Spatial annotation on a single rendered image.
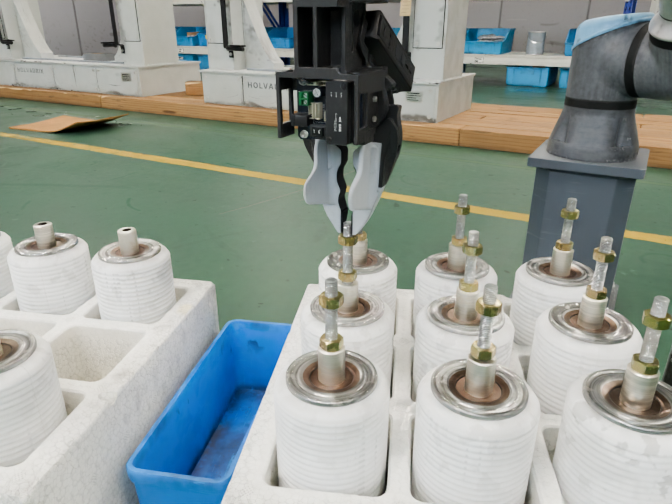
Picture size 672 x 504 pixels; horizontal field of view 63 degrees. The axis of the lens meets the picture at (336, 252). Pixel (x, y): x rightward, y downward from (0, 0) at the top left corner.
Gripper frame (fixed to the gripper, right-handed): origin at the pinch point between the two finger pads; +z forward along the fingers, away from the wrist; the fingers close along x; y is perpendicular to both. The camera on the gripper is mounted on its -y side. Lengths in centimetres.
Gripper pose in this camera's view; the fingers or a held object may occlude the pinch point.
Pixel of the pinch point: (350, 217)
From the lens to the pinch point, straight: 52.4
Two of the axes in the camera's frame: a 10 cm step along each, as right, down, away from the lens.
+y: -4.2, 3.5, -8.4
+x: 9.1, 1.6, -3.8
